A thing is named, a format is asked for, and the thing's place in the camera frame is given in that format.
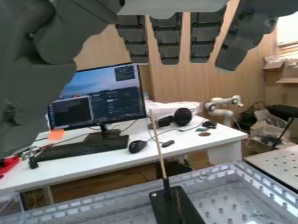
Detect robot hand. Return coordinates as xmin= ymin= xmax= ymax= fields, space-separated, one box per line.
xmin=0 ymin=0 xmax=298 ymax=160

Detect computer monitor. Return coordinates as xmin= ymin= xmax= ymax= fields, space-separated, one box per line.
xmin=47 ymin=62 xmax=148 ymax=132

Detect orange sticky note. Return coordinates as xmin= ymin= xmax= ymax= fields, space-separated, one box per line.
xmin=48 ymin=128 xmax=67 ymax=141

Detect black keyboard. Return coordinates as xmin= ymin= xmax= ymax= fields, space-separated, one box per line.
xmin=33 ymin=132 xmax=130 ymax=163

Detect small black device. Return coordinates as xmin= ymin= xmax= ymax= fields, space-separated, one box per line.
xmin=28 ymin=155 xmax=41 ymax=170

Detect red tray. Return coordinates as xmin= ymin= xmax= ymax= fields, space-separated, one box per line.
xmin=0 ymin=155 xmax=21 ymax=180

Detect black computer mouse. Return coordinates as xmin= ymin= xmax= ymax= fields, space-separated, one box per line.
xmin=128 ymin=139 xmax=149 ymax=155

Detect white desk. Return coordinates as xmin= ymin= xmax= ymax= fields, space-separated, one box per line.
xmin=0 ymin=114 xmax=249 ymax=198

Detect black headphones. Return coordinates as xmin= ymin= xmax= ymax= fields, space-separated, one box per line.
xmin=156 ymin=106 xmax=194 ymax=128

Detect thin stick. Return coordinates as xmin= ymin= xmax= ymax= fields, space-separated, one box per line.
xmin=148 ymin=109 xmax=173 ymax=201

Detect clear box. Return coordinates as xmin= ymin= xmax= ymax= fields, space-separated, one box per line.
xmin=0 ymin=161 xmax=298 ymax=224

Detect small white jointed device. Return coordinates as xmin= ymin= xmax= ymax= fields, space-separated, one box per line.
xmin=202 ymin=94 xmax=245 ymax=128

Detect black plate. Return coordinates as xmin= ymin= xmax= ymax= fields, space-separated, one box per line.
xmin=148 ymin=185 xmax=208 ymax=224

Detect cardboard box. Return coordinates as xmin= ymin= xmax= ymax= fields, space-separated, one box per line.
xmin=262 ymin=54 xmax=298 ymax=85

